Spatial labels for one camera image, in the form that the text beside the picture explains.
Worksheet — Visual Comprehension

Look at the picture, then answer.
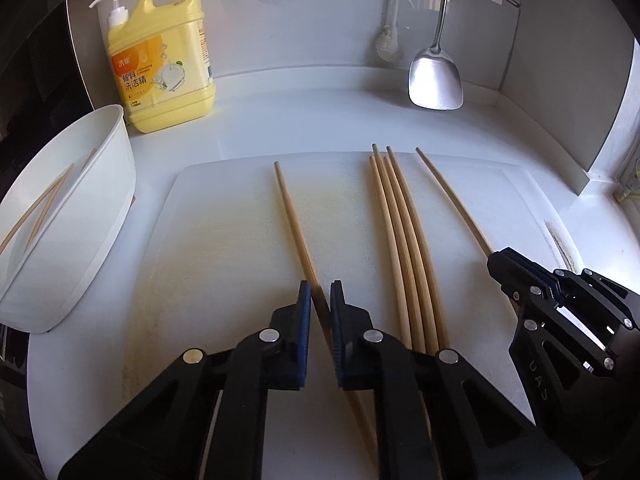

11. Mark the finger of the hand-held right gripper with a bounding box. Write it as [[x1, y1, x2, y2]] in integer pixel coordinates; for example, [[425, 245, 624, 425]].
[[487, 250, 551, 311], [505, 247, 591, 291]]

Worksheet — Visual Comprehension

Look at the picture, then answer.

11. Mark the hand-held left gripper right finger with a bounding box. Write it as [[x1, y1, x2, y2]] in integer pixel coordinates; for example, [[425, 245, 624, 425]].
[[330, 281, 583, 480]]

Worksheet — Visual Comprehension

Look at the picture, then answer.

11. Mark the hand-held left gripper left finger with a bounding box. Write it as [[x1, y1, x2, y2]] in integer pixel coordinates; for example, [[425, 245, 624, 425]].
[[57, 280, 313, 480]]

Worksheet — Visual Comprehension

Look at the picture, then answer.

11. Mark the white plastic basin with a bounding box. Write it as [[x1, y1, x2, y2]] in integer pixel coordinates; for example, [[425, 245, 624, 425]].
[[0, 104, 137, 335]]

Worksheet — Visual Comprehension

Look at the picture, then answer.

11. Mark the white plastic cutting board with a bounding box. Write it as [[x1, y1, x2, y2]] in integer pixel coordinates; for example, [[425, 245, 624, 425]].
[[122, 157, 583, 480]]

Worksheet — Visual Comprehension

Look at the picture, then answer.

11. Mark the stainless steel spatula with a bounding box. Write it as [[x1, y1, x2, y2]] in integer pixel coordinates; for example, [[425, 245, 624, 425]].
[[408, 0, 464, 111]]

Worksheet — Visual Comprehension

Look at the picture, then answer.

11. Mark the black cooktop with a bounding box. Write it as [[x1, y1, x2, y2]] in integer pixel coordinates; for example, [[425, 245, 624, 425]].
[[0, 325, 28, 411]]

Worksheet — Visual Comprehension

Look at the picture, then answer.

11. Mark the yellow dish detergent bottle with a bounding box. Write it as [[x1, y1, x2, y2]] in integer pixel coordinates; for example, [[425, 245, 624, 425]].
[[89, 0, 217, 134]]

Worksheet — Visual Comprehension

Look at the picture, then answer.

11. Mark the dark glass panel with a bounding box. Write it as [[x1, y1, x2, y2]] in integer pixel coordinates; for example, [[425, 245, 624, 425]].
[[0, 0, 96, 161]]

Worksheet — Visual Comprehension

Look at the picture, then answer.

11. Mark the white handled dish brush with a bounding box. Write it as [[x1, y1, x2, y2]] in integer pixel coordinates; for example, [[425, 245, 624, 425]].
[[375, 0, 406, 63]]

